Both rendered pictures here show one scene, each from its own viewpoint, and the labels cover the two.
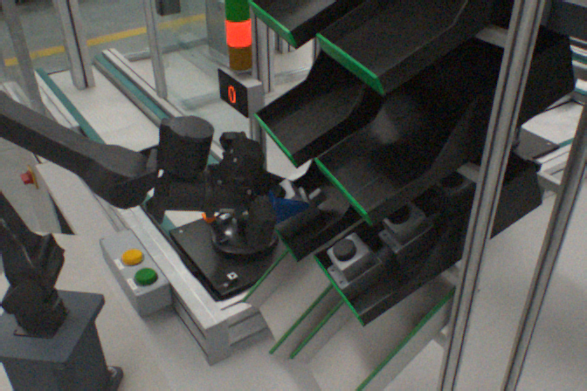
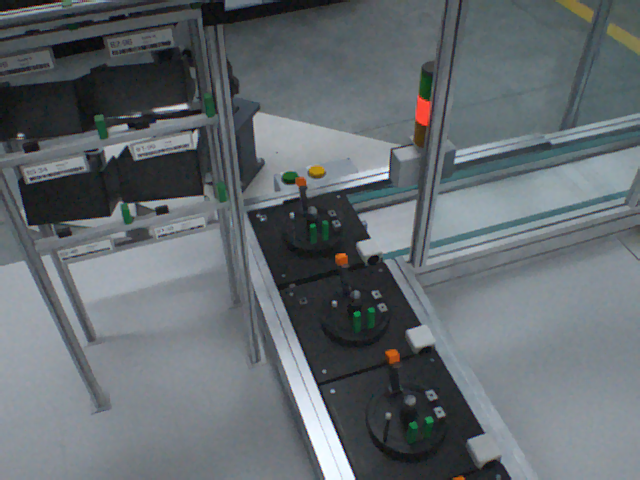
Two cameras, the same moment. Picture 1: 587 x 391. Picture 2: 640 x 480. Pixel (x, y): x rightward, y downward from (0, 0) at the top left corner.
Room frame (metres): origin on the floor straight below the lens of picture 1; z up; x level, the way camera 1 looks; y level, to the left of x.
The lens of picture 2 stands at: (1.25, -0.91, 1.98)
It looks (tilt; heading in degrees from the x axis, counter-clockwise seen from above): 45 degrees down; 105
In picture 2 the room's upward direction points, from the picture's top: 1 degrees counter-clockwise
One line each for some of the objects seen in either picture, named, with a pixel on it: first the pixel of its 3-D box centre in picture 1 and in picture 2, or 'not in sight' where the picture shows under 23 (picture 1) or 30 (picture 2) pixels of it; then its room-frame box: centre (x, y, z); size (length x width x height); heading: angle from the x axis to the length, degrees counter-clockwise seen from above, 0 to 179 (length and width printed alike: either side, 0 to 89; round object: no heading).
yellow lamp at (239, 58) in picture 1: (240, 54); (427, 130); (1.21, 0.10, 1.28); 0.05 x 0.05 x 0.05
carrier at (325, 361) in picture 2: not in sight; (355, 304); (1.13, -0.12, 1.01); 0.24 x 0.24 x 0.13; 33
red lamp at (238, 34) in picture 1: (238, 30); (430, 107); (1.21, 0.10, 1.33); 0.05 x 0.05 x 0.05
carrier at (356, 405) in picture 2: not in sight; (408, 409); (1.26, -0.33, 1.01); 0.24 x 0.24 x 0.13; 33
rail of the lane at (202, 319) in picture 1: (130, 220); (394, 185); (1.14, 0.37, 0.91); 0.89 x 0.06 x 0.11; 33
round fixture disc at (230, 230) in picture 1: (245, 236); (312, 230); (0.99, 0.09, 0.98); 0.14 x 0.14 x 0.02
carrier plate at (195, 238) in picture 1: (245, 243); (312, 236); (0.99, 0.09, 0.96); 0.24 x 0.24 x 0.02; 33
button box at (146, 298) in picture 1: (134, 270); (316, 182); (0.94, 0.32, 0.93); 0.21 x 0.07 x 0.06; 33
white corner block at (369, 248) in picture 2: not in sight; (369, 252); (1.12, 0.06, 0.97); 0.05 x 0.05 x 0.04; 33
